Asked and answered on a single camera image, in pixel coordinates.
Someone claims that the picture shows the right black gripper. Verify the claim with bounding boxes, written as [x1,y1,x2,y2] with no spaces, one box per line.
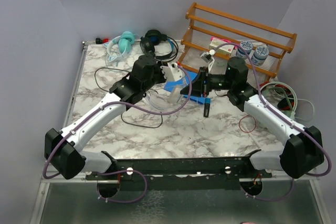
[181,67,234,98]

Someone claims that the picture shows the white over-ear headphones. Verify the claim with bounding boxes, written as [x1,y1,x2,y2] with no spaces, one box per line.
[145,77,188,112]

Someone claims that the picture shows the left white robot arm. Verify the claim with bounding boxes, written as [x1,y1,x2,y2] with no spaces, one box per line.
[44,54,168,179]

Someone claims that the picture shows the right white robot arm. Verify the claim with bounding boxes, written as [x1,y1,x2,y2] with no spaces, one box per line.
[180,57,324,179]

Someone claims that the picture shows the black blue headphones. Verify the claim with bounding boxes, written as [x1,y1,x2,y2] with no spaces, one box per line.
[140,29,179,62]

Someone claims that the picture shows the teal cat-ear headphones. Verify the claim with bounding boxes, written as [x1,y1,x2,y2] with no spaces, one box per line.
[103,31,140,67]

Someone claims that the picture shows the red black headphones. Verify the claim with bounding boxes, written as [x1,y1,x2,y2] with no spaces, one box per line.
[259,82,297,111]

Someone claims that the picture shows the green headphones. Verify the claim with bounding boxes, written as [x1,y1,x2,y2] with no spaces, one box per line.
[259,81,315,122]

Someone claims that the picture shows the black blue marker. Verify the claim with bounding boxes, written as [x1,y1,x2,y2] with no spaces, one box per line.
[203,98,211,118]

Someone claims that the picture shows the blue notebook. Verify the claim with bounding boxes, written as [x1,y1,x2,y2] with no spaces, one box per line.
[163,71,205,104]

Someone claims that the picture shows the white green box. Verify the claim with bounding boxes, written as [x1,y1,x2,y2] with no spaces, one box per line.
[209,37,235,57]

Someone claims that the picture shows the wooden shelf rack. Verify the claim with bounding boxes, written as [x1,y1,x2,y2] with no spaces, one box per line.
[178,2,297,81]

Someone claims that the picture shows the red black connector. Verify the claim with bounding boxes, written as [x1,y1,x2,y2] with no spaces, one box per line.
[95,38,109,45]

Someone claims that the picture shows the left blue-lid jar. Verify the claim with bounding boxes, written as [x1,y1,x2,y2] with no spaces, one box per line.
[236,40,253,59]

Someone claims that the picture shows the blue-lid jar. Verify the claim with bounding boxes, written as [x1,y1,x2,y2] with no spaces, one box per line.
[236,40,253,59]
[251,46,269,66]

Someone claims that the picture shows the right blue-lid jar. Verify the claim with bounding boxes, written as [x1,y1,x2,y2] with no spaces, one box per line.
[251,46,269,66]

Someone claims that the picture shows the white stick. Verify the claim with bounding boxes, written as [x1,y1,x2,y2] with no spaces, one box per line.
[240,125,261,148]

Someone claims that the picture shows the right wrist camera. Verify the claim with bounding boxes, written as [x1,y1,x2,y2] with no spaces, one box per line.
[200,49,216,71]

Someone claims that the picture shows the thin red wire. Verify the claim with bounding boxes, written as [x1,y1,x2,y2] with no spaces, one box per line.
[238,115,258,133]

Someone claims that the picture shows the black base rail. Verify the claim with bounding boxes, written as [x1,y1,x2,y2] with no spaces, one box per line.
[52,150,279,191]

